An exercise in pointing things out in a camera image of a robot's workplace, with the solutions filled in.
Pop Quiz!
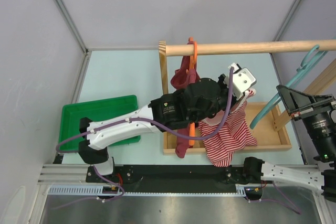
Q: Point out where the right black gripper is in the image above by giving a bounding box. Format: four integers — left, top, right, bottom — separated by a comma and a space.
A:
274, 84, 336, 159

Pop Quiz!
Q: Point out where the maroon tank top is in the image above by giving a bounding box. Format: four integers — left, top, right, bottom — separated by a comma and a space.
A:
171, 56, 200, 158

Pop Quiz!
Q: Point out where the red white striped tank top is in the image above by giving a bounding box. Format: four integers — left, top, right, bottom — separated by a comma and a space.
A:
203, 88, 257, 167

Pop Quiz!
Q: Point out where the teal plastic hanger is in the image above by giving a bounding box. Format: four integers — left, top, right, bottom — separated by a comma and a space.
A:
249, 43, 332, 129

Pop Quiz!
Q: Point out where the orange plastic hanger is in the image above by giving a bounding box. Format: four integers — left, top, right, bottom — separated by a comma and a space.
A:
187, 37, 197, 137

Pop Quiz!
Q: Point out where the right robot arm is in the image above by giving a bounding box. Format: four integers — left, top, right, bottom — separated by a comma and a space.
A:
242, 85, 335, 202

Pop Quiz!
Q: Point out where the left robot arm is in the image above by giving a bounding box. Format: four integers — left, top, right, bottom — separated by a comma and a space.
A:
79, 75, 249, 182

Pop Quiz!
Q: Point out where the wooden clothes rack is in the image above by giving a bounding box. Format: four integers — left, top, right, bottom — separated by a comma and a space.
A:
159, 40, 335, 162

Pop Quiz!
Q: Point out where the green plastic tray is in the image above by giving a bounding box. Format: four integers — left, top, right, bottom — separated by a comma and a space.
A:
59, 95, 138, 142

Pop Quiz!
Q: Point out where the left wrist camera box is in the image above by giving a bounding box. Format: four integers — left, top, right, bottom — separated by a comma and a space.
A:
225, 63, 257, 100

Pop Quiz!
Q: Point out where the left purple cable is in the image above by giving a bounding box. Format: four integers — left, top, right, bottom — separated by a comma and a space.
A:
55, 66, 235, 154

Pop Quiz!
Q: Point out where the white slotted cable duct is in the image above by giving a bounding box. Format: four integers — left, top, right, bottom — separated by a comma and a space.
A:
48, 184, 246, 197

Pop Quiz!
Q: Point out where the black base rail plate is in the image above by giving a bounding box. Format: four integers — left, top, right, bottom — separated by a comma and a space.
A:
86, 165, 263, 195

